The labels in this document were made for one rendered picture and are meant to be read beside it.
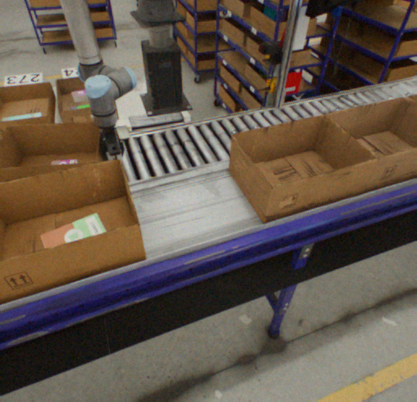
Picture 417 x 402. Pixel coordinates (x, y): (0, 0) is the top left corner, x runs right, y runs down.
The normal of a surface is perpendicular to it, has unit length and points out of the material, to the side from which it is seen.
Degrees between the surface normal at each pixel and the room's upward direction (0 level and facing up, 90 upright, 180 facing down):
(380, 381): 0
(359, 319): 0
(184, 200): 0
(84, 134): 90
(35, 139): 90
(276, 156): 89
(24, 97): 88
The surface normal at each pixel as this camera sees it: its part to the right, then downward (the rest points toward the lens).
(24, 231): -0.01, -0.72
